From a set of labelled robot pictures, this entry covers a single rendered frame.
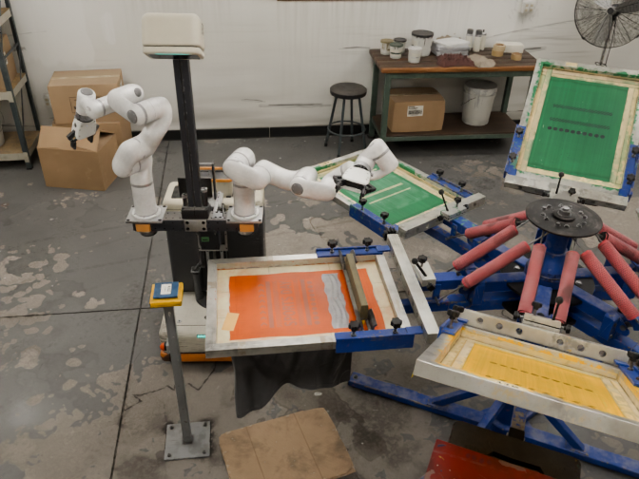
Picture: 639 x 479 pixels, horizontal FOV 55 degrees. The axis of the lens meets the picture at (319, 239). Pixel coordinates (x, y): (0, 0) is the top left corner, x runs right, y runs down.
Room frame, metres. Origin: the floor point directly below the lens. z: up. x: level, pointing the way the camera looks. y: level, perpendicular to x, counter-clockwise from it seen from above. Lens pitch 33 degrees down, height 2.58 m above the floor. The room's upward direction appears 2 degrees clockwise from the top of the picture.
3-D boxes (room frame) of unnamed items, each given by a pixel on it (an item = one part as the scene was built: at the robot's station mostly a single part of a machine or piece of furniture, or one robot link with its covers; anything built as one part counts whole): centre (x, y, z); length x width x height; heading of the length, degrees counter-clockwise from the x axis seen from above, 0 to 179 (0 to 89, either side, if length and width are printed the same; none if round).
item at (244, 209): (2.41, 0.34, 1.21); 0.16 x 0.13 x 0.15; 3
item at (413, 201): (2.86, -0.42, 1.05); 1.08 x 0.61 x 0.23; 38
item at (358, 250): (2.31, -0.14, 0.98); 0.30 x 0.05 x 0.07; 98
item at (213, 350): (2.00, 0.06, 0.97); 0.79 x 0.58 x 0.04; 98
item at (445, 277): (2.08, -0.50, 1.02); 0.17 x 0.06 x 0.05; 98
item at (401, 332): (1.76, -0.22, 0.98); 0.30 x 0.05 x 0.07; 98
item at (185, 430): (2.04, 0.64, 0.48); 0.22 x 0.22 x 0.96; 8
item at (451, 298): (2.06, -0.37, 0.89); 1.24 x 0.06 x 0.06; 98
